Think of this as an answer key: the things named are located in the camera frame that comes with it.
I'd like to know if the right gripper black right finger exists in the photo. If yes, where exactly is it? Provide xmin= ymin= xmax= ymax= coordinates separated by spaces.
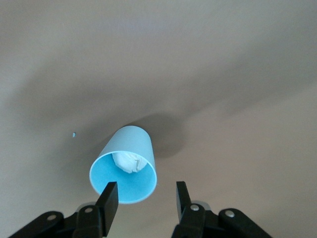
xmin=172 ymin=181 xmax=275 ymax=238

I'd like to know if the blue plastic cup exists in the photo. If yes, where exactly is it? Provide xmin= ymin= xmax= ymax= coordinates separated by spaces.
xmin=89 ymin=125 xmax=158 ymax=205

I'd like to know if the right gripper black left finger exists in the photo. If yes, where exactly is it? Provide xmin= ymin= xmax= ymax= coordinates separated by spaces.
xmin=8 ymin=181 xmax=119 ymax=238

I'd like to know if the brown table cloth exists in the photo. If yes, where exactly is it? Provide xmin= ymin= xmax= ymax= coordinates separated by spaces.
xmin=0 ymin=0 xmax=317 ymax=238

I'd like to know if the white crumpled tissue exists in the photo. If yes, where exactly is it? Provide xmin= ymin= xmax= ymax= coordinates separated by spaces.
xmin=112 ymin=152 xmax=147 ymax=174

